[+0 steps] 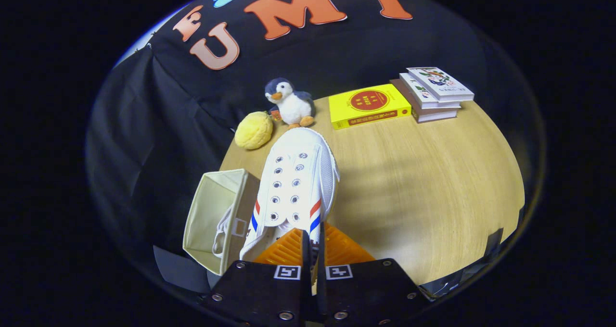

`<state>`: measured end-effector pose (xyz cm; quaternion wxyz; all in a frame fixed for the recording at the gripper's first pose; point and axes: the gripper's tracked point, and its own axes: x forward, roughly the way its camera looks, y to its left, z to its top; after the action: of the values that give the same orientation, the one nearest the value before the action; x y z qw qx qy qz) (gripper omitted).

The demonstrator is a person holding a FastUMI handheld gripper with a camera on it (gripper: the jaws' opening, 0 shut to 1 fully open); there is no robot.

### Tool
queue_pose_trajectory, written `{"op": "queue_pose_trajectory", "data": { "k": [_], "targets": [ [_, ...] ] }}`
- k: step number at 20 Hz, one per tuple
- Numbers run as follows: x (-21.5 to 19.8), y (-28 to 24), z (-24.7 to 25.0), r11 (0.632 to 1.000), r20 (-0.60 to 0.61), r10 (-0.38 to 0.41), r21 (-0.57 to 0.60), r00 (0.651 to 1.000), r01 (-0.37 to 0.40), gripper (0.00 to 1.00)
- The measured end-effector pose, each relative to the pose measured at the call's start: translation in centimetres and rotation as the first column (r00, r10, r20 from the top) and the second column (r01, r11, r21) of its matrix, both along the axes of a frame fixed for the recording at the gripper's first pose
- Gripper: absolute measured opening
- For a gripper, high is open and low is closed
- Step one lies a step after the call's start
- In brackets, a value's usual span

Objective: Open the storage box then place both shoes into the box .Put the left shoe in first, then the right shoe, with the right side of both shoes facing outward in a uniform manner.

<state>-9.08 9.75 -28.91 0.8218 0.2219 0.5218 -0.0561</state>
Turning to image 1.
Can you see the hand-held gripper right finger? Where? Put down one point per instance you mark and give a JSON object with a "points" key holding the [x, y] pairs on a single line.
{"points": [[365, 293]]}

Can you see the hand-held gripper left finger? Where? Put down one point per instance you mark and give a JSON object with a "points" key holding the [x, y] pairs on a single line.
{"points": [[264, 295]]}

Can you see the white canvas shoe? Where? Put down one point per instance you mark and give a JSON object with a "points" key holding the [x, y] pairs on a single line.
{"points": [[293, 182], [222, 233]]}

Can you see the beige fabric storage box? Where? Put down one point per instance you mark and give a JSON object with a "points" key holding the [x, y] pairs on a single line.
{"points": [[211, 197]]}

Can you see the yellow round plush bun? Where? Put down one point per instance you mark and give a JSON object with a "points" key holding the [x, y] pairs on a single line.
{"points": [[253, 131]]}

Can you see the yellow book with red circle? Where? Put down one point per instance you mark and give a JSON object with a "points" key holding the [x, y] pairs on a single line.
{"points": [[351, 113]]}

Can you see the penguin plush toy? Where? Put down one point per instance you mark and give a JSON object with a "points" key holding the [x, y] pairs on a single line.
{"points": [[293, 106]]}

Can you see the white book with floral cover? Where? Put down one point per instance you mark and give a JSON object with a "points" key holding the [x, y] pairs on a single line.
{"points": [[442, 84]]}

